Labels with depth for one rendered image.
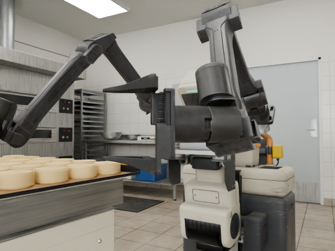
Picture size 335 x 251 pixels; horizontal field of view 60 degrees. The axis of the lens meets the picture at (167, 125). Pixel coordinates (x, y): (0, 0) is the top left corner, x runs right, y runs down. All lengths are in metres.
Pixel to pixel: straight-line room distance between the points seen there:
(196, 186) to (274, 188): 0.37
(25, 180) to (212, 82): 0.30
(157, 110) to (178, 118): 0.05
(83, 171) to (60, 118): 4.21
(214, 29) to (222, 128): 0.35
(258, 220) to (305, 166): 3.40
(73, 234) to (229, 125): 0.30
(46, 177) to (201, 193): 0.91
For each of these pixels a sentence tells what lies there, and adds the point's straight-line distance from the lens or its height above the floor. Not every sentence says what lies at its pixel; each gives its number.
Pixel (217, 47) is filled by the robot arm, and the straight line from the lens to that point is 0.68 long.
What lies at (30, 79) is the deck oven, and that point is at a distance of 4.42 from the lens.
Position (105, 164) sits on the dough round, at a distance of 0.52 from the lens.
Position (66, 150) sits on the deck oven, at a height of 0.73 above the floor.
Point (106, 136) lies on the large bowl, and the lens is 5.26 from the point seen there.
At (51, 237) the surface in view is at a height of 0.82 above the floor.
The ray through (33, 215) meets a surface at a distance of 0.47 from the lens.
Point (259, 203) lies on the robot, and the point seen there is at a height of 0.65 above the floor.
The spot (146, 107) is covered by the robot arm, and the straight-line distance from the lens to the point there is 1.28.
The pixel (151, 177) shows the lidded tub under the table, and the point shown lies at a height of 0.30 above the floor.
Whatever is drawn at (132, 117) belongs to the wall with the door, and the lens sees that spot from 5.66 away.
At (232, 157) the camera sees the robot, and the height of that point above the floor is 0.89.
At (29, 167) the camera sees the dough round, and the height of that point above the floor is 0.92.
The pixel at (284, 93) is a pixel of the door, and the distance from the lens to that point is 4.71.
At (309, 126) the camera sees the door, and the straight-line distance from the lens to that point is 4.65.
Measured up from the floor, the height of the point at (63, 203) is 0.87.
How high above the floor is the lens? 0.97
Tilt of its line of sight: 2 degrees up
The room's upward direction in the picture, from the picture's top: straight up
